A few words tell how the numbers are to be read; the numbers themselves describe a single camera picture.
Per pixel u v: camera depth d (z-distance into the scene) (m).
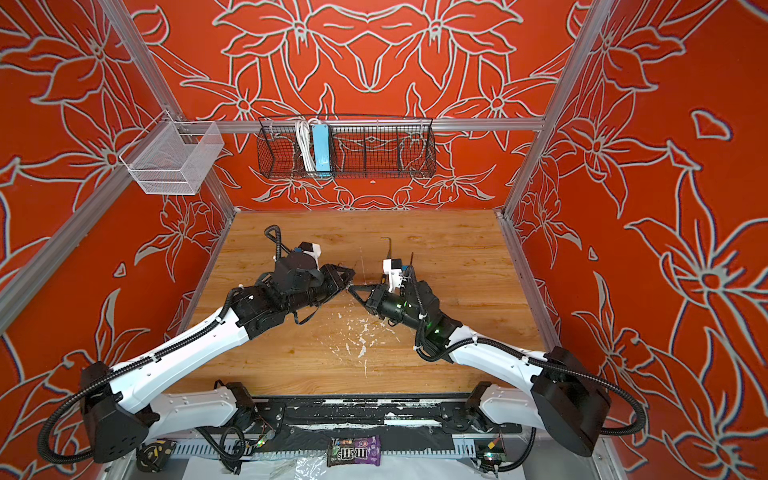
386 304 0.65
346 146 1.03
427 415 0.75
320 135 0.89
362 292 0.70
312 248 0.68
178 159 0.94
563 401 0.41
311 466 0.67
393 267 0.70
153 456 0.66
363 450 0.67
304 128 0.88
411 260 1.06
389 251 1.07
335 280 0.67
